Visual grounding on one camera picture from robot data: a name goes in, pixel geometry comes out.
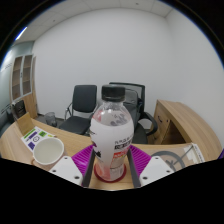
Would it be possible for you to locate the wooden glass-door cabinet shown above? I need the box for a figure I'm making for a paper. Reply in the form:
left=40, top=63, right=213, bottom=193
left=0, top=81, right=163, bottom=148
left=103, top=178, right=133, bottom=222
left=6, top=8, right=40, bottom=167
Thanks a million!
left=8, top=54, right=38, bottom=119

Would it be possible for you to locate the ceiling light strip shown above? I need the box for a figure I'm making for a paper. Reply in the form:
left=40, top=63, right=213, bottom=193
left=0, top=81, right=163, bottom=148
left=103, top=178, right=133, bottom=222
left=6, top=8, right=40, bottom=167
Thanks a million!
left=14, top=26, right=29, bottom=42

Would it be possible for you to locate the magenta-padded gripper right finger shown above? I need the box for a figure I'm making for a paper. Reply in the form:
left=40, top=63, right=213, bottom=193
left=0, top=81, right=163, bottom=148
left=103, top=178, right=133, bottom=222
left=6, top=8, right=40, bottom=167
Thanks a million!
left=125, top=144, right=176, bottom=189

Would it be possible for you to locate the black padded office chair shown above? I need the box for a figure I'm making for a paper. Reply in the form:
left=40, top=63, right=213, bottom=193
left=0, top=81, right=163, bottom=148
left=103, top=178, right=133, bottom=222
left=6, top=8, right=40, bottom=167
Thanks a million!
left=58, top=84, right=98, bottom=136

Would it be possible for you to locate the colourful sticker sheet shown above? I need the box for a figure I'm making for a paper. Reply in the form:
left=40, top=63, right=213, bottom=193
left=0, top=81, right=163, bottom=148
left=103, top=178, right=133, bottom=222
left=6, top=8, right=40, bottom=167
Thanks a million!
left=20, top=125, right=56, bottom=153

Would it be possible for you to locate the small grey waste bin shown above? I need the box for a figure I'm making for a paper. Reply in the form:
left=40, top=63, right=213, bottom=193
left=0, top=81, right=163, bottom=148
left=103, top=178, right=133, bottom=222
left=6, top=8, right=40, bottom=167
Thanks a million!
left=44, top=111, right=58, bottom=127

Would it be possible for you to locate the clear drink bottle black cap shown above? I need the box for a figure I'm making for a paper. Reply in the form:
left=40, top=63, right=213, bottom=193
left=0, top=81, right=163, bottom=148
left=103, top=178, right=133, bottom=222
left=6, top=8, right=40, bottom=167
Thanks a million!
left=89, top=84, right=135, bottom=183

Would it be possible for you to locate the cardboard box with black items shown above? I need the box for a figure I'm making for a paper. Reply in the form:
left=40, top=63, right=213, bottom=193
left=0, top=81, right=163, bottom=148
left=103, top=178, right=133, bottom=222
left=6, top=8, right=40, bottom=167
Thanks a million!
left=11, top=99, right=35, bottom=136

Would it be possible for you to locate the clear sheet grey circle print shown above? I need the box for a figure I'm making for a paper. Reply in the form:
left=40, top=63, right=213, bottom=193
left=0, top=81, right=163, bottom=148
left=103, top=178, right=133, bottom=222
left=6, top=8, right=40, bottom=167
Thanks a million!
left=144, top=143, right=205, bottom=173

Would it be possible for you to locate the black mesh office chair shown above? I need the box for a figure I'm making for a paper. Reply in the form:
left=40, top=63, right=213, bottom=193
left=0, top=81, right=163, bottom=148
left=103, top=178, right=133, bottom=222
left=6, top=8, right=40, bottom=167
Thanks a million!
left=109, top=82, right=158, bottom=145

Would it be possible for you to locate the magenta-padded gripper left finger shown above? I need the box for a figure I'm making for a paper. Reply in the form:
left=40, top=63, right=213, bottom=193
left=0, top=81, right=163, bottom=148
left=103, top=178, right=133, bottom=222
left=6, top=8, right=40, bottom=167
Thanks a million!
left=49, top=143, right=98, bottom=188

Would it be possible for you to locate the cream patterned mug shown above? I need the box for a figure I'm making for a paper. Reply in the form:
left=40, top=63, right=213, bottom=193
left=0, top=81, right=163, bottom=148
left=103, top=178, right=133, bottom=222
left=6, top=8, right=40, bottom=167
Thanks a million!
left=30, top=137, right=65, bottom=171

